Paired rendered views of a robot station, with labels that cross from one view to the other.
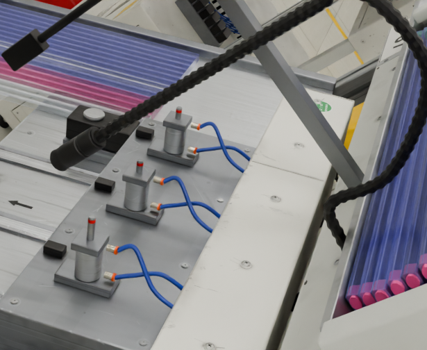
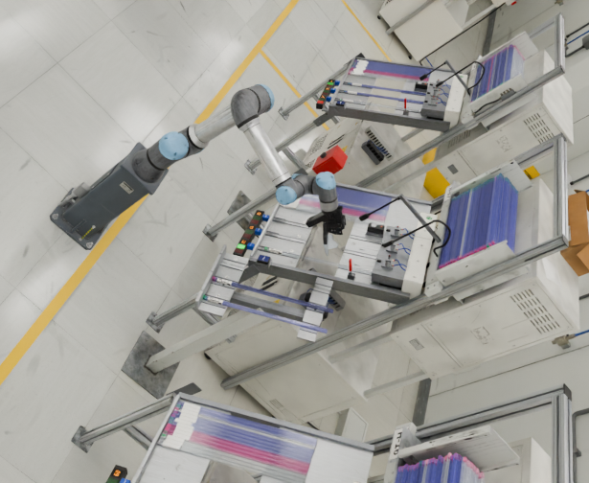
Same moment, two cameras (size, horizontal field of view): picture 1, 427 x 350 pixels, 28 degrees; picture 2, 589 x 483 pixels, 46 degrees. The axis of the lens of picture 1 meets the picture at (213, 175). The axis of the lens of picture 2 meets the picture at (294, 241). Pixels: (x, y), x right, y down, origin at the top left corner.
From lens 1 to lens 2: 2.30 m
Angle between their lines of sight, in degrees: 7
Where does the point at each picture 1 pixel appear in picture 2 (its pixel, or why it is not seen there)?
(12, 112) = not seen: hidden behind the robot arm
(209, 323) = (413, 272)
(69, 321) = (386, 274)
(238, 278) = (417, 264)
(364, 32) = (439, 160)
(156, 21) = (356, 158)
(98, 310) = (391, 271)
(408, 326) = (447, 270)
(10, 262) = (365, 264)
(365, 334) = (441, 272)
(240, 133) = (407, 223)
